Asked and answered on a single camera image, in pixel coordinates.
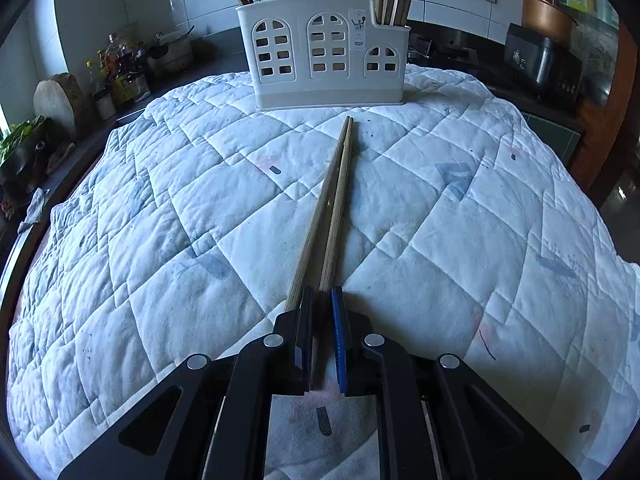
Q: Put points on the round wooden cutting board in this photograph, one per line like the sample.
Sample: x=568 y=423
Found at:
x=56 y=102

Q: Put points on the white quilted blanket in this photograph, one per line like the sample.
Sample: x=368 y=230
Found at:
x=450 y=235

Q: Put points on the white condiment jar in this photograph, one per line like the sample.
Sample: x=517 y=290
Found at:
x=105 y=105

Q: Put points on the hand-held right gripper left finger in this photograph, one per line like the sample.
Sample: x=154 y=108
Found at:
x=306 y=345

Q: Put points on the green leafy vegetables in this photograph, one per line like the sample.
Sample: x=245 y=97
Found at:
x=17 y=137

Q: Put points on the cooking pot with lid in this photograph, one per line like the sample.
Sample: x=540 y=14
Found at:
x=170 y=52

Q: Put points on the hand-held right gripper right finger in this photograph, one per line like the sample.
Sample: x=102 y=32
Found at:
x=340 y=345

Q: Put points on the grey dish rag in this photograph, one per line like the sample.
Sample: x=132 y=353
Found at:
x=32 y=210

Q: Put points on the gas stove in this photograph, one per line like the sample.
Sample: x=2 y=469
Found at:
x=450 y=47

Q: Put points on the black rice cooker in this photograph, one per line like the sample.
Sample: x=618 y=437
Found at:
x=537 y=60

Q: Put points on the white plastic chopstick holder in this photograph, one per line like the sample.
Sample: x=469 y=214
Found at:
x=325 y=85

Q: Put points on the clear oil bottle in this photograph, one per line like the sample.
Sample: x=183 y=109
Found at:
x=92 y=75

